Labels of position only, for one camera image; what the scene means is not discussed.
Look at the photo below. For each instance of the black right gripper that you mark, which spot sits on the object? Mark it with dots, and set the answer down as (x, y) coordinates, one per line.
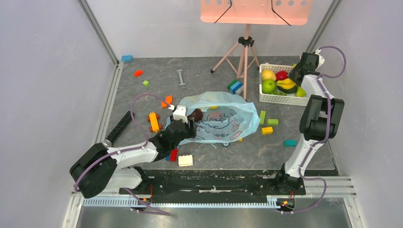
(297, 72)

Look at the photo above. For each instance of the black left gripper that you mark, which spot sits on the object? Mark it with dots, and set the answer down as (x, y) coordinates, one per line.
(191, 131)

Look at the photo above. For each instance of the yellow fake banana bunch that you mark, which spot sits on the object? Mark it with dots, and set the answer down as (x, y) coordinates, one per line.
(286, 84)

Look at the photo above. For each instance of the light blue plastic bag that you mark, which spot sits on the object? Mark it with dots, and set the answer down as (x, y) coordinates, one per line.
(234, 118)

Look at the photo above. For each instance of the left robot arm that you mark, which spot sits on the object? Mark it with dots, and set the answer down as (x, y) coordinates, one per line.
(102, 167)

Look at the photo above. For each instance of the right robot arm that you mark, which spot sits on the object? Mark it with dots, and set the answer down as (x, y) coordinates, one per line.
(319, 122)

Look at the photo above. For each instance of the red fake pomegranate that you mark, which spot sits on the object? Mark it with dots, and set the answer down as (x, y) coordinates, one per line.
(281, 75)

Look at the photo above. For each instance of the green fake pear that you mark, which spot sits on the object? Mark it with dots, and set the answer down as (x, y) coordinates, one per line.
(300, 92)

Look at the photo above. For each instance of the dark green fake avocado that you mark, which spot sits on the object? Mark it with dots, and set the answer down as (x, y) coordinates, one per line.
(290, 90)

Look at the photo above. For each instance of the yellow fake lemon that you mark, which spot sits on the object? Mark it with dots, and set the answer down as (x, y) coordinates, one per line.
(268, 75)

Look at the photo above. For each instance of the green fake apple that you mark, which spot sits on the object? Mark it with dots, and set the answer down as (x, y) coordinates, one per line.
(268, 86)

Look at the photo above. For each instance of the orange arch block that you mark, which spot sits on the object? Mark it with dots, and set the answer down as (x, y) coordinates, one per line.
(167, 102)

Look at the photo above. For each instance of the cream toy brick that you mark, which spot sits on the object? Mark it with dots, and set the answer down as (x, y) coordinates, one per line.
(185, 160)

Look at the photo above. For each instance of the multicolour brick house stack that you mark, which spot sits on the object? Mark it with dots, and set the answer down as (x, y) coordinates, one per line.
(173, 155)

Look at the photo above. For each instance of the white perforated plastic basket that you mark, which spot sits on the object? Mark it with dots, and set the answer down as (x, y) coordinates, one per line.
(278, 96)

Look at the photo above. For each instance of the pink music stand tripod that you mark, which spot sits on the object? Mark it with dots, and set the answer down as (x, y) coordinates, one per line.
(251, 12)

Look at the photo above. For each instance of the green blue grey brick stack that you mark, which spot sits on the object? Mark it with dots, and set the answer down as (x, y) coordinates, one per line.
(236, 87)

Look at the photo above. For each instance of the black cylindrical roller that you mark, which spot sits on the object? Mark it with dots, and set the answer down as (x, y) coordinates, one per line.
(117, 130)

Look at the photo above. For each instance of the long lime green block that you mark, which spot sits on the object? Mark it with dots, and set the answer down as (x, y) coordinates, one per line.
(262, 116)

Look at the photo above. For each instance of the flat lime green block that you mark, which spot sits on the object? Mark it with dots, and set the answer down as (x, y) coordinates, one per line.
(274, 122)

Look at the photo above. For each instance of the small red arch block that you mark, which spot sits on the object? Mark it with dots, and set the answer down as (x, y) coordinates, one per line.
(138, 73)

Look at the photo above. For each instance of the teal wooden block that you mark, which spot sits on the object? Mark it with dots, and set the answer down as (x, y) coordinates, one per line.
(290, 143)

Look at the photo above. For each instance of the blue toy brick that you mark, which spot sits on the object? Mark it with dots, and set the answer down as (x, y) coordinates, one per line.
(126, 58)

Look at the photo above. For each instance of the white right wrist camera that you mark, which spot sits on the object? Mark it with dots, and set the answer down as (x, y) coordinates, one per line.
(321, 59)

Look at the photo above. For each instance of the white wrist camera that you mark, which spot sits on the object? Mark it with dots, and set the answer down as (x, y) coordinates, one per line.
(321, 59)
(179, 113)

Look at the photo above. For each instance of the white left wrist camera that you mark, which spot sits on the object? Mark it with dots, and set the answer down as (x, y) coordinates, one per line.
(179, 113)

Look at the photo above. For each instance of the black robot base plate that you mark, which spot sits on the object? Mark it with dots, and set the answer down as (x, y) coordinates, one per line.
(216, 186)

